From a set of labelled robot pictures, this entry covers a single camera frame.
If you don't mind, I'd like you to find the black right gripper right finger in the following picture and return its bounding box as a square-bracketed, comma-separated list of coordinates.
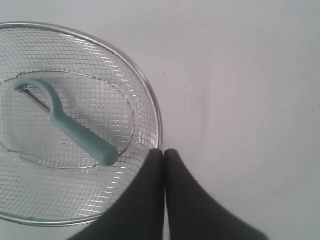
[164, 149, 268, 240]

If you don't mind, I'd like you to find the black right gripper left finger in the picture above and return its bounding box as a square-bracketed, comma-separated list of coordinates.
[72, 149, 165, 240]

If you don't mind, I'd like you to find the teal handled peeler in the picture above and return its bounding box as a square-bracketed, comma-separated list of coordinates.
[14, 78, 119, 166]

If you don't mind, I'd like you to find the oval wire mesh basket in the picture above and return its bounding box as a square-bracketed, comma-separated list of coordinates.
[0, 22, 163, 227]

